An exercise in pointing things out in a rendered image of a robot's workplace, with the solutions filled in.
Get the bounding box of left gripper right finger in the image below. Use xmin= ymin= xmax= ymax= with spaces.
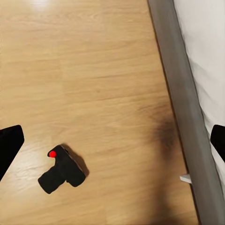
xmin=210 ymin=124 xmax=225 ymax=162

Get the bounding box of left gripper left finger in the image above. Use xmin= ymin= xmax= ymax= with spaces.
xmin=0 ymin=125 xmax=24 ymax=181

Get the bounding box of digital camera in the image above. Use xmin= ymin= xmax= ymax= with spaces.
xmin=38 ymin=145 xmax=86 ymax=194

